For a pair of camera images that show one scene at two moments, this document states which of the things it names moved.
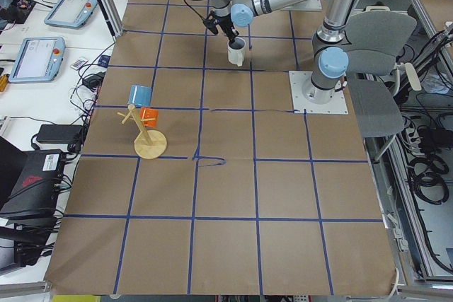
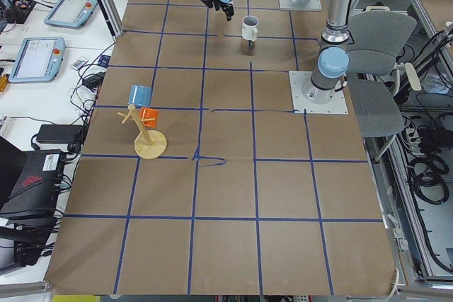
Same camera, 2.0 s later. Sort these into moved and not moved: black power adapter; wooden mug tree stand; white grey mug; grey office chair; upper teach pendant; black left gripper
Moved: black left gripper; white grey mug
Not moved: grey office chair; wooden mug tree stand; black power adapter; upper teach pendant
